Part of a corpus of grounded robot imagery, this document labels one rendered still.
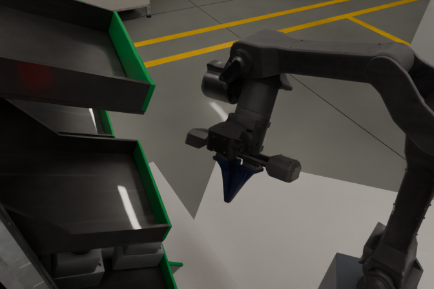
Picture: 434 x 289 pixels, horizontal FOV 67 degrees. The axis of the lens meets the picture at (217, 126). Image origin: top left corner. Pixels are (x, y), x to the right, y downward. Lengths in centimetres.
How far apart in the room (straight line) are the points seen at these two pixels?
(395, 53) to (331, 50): 7
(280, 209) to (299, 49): 63
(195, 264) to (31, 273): 63
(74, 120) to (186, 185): 169
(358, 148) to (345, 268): 194
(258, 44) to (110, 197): 27
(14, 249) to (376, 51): 37
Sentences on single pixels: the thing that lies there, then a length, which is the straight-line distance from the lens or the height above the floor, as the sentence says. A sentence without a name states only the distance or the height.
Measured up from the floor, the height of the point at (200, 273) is 86.
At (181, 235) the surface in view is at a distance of 92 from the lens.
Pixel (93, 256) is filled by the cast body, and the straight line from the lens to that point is 42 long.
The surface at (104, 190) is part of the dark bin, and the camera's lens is 37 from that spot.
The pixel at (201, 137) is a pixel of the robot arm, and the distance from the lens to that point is 53.
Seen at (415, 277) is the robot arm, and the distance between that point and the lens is 64.
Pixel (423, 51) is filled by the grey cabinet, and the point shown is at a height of 29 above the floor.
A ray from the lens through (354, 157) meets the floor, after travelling 251.
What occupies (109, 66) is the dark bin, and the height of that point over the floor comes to 152.
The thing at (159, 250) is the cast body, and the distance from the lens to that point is 48.
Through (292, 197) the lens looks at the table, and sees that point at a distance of 102.
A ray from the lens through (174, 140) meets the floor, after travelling 241.
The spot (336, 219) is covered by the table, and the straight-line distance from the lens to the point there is 101.
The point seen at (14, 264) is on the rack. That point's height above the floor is 143.
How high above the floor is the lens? 164
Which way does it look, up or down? 41 degrees down
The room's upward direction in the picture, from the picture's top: 2 degrees clockwise
